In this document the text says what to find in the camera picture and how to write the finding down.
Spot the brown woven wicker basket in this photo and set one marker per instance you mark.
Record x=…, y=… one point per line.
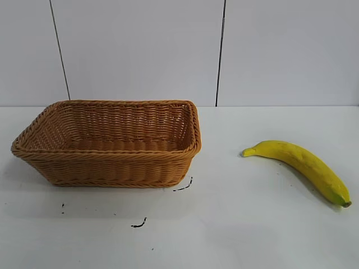
x=112, y=165

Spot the yellow banana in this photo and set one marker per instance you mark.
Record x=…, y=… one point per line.
x=308, y=165

